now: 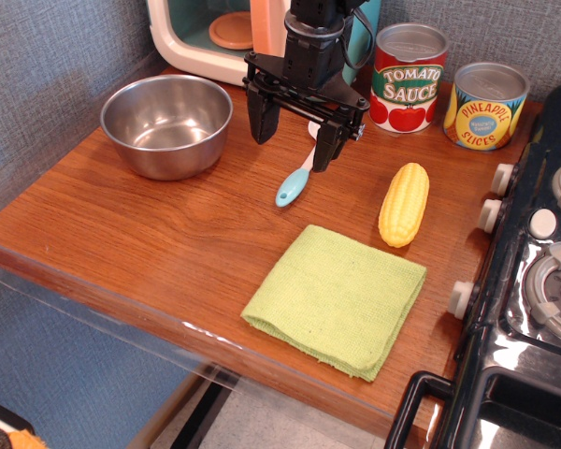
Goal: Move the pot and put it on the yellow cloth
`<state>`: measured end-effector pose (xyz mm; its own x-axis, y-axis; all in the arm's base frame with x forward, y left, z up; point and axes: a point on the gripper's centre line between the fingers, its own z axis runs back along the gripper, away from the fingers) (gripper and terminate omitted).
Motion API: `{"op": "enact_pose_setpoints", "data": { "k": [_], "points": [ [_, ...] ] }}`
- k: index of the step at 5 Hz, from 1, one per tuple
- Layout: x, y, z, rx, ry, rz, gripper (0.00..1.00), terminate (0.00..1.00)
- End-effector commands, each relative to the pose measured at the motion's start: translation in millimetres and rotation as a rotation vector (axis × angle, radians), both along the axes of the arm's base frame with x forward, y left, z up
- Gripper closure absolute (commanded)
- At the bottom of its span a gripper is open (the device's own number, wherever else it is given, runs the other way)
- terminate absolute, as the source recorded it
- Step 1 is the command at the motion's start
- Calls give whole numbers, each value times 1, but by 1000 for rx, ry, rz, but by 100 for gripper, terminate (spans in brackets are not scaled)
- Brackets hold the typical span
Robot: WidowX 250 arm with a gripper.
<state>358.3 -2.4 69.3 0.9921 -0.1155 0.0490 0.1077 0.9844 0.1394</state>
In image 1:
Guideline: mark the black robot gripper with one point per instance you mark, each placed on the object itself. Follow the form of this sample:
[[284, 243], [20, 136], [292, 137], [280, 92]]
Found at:
[[309, 81]]

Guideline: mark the stainless steel pan bowl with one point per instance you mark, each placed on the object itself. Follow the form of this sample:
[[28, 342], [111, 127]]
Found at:
[[168, 127]]

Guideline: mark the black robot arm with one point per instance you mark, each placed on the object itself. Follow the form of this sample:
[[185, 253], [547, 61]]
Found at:
[[361, 39]]

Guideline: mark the green folded towel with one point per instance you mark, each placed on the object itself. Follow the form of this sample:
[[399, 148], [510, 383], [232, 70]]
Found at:
[[337, 300]]

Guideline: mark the white and blue spoon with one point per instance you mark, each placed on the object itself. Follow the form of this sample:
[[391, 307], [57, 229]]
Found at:
[[295, 183]]

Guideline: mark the toy microwave oven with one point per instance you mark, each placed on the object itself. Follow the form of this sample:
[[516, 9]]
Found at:
[[211, 38]]

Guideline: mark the tomato sauce toy can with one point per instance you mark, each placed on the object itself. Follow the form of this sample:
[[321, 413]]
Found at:
[[408, 70]]

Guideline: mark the yellow toy corn cob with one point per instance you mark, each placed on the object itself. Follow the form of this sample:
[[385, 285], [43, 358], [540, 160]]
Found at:
[[402, 209]]

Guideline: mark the pineapple slices toy can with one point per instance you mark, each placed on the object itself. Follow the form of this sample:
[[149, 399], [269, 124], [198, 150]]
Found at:
[[485, 105]]

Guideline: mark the white stove knob upper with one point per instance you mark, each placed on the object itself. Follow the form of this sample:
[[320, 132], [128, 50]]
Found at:
[[501, 179]]

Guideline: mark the white stove knob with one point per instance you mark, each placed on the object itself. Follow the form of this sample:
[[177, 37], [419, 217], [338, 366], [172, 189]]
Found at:
[[501, 179], [459, 298], [489, 214]]

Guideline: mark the white stove knob middle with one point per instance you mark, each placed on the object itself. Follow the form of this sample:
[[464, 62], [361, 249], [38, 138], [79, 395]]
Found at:
[[489, 214]]

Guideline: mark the white stove knob lower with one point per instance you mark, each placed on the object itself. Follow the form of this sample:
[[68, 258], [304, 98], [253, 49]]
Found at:
[[459, 298]]

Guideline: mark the white round stove button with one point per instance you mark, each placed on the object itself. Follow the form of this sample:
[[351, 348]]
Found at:
[[542, 224]]

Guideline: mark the black toy stove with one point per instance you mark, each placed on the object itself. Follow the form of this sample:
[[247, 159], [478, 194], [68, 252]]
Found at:
[[506, 391]]

